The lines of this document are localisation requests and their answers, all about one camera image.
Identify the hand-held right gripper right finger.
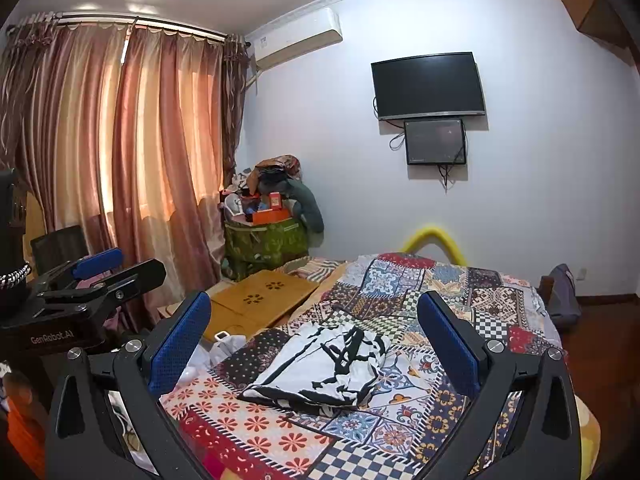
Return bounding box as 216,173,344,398
416,290,583,480

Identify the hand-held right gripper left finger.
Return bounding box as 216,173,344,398
45,291,212,480

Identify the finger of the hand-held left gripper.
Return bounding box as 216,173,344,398
40,259,167,317
36,247,125,293

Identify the black and white garment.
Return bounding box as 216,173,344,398
237,321,392,408

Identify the dark chair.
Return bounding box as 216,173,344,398
30,225,92,275

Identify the white plastic bag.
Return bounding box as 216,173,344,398
209,332,248,368

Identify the wooden lap desk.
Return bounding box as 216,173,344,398
210,270,321,336

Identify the patchwork printed blanket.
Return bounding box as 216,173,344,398
160,252,601,480

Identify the yellow foam tube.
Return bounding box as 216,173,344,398
402,226,468,264

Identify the grey blue backpack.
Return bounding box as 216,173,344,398
542,263,583,333

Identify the green patterned storage bag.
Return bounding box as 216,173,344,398
223,217,309,282

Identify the pink brown curtain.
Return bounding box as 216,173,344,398
0,10,249,333

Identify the pink striped cloth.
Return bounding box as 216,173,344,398
287,257,347,284

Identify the pile of household clutter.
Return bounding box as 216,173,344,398
220,154,306,226

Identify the curtain rod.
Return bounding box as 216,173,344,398
10,10,251,47

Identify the white air conditioner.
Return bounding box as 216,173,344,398
246,7,344,72

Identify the black monitor cable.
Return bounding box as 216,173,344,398
438,162,459,192

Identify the small black wall monitor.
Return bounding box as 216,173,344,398
404,118,467,166

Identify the black wall television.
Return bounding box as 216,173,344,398
371,52,487,122

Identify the wooden wall cabinet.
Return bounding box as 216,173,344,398
555,0,636,51

